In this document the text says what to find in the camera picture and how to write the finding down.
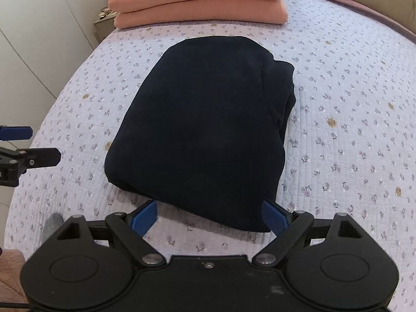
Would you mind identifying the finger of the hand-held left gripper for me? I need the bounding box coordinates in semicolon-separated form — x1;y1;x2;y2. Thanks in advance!
0;125;34;142
0;147;62;188

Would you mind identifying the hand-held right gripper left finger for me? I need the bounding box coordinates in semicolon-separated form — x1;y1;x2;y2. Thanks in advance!
55;200;165;267

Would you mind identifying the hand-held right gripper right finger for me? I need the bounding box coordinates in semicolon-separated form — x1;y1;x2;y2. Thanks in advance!
253;200;362;267

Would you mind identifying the navy garment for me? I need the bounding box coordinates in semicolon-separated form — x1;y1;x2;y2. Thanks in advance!
105;36;297;233

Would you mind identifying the white wardrobe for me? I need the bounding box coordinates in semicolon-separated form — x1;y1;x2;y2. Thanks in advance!
0;0;113;209

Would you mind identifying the floral quilted bedspread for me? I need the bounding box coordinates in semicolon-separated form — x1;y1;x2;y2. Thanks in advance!
5;0;416;312

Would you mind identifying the beige nightstand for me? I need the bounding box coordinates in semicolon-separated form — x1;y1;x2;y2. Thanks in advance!
93;9;118;42

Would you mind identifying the pink folded blanket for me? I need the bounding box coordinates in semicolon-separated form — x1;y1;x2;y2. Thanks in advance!
108;0;288;29

